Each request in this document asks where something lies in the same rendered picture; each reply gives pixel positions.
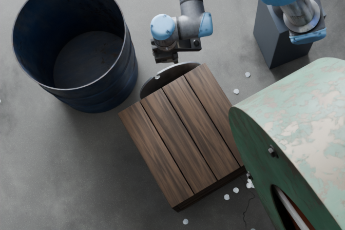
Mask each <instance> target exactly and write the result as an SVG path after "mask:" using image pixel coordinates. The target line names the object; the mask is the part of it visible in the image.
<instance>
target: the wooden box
mask: <svg viewBox="0 0 345 230"><path fill-rule="evenodd" d="M231 107H232V104H231V102H230V101H229V99H228V98H227V96H226V95H225V93H224V91H223V90H222V88H221V87H220V85H219V84H218V82H217V80H216V79H215V77H214V76H213V74H212V72H211V71H210V69H209V68H208V66H207V65H206V63H203V64H202V65H200V66H198V67H196V68H195V69H193V70H191V71H190V72H188V73H186V74H185V75H184V76H181V77H179V78H177V79H176V80H174V81H172V82H171V83H169V84H167V85H166V86H164V87H162V88H160V89H159V90H157V91H155V92H154V93H152V94H150V95H148V96H147V97H145V98H143V99H142V100H140V102H139V101H138V102H136V103H135V104H133V105H131V106H129V107H128V108H126V109H124V110H123V111H121V112H119V113H118V115H119V117H120V119H121V121H122V123H123V124H124V126H125V128H126V130H127V131H128V133H129V135H130V137H131V138H132V140H133V142H134V144H135V145H136V147H137V149H138V151H139V152H140V154H141V156H142V158H143V159H144V161H145V163H146V165H147V166H148V168H149V170H150V172H151V173H152V175H153V177H154V179H155V180H156V182H157V184H158V186H159V187H160V189H161V191H162V193H163V194H164V196H165V198H166V200H167V201H168V203H169V205H170V207H171V208H172V209H174V210H175V211H176V212H180V211H181V210H184V209H186V208H188V207H189V206H191V205H193V204H194V203H196V202H198V201H199V200H201V199H203V198H204V197H206V196H208V195H209V194H211V193H213V192H214V191H216V190H218V189H219V188H221V187H223V186H225V185H226V184H228V183H230V182H231V181H233V180H234V179H236V178H238V177H239V176H241V175H243V174H244V173H246V172H247V171H246V168H245V166H244V164H243V161H242V159H241V157H240V154H239V152H238V149H237V146H236V143H235V140H234V137H233V134H232V131H231V127H230V124H229V119H228V111H229V109H230V108H231ZM205 110H206V111H205ZM176 112H177V114H178V115H177V114H176ZM207 114H208V115H207ZM179 117H180V119H181V120H180V119H179ZM209 117H210V118H209ZM211 120H212V121H211ZM182 122H183V124H184V125H183V124H182ZM152 123H153V124H154V126H155V127H154V126H153V124H152ZM184 126H185V127H186V128H185V127H184ZM155 128H156V129H157V131H158V132H157V131H156V129H155ZM186 129H187V130H186ZM187 131H188V132H189V133H188V132H187ZM158 133H159V134H160V136H161V138H162V139H163V141H164V143H165V144H164V143H163V141H162V139H161V138H160V136H159V134H158ZM219 133H220V134H219ZM189 134H190V135H189ZM190 136H191V137H192V138H191V137H190ZM192 139H193V140H192ZM194 142H195V143H194ZM195 144H196V145H195ZM165 145H166V146H167V148H168V149H167V148H166V146H165ZM197 147H198V148H197ZM198 149H199V150H198ZM168 150H169V151H170V153H171V155H172V156H173V158H174V160H175V161H174V160H173V158H172V156H171V155H170V153H169V151H168ZM200 152H201V154H202V155H203V156H202V155H201V154H200ZM231 152H232V153H231ZM203 157H204V158H203ZM204 159H205V160H206V162H207V163H206V162H205V160H204ZM175 162H176V163H177V165H178V167H179V168H180V170H181V172H182V173H181V172H180V170H179V168H178V167H177V165H176V163H175ZM207 164H208V165H209V167H210V168H209V167H208V165H207ZM210 169H211V170H212V171H211V170H210ZM212 172H213V173H212ZM182 174H183V175H184V177H185V178H186V180H187V182H188V183H189V185H190V187H191V188H190V187H189V185H188V184H187V182H186V180H185V179H184V177H183V175H182ZM213 174H214V175H215V176H214V175H213ZM191 189H192V190H193V191H192V190H191Z"/></svg>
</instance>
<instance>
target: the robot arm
mask: <svg viewBox="0 0 345 230"><path fill-rule="evenodd" d="M179 1H180V10H181V16H176V17H170V16H168V15H166V14H159V15H157V16H155V17H154V18H153V19H152V21H151V24H150V31H151V35H152V36H153V39H150V41H151V47H152V51H153V53H152V54H153V56H154V58H155V61H156V64H157V63H172V62H173V63H174V64H178V63H179V62H178V58H179V57H178V52H196V51H200V50H201V49H202V46H201V41H200V38H201V37H205V36H210V35H212V33H213V23H212V16H211V13H209V12H205V11H204V5H203V0H179ZM261 1H262V2H263V3H265V4H267V5H272V8H273V11H274V12H275V14H276V15H277V16H278V17H279V18H280V19H282V20H284V22H285V24H286V26H287V27H288V29H289V33H290V39H291V42H292V43H293V44H296V45H299V44H307V43H312V42H316V41H319V40H321V39H323V38H325V36H326V34H327V32H326V29H327V28H326V27H325V23H324V17H323V12H322V7H321V1H320V0H261Z"/></svg>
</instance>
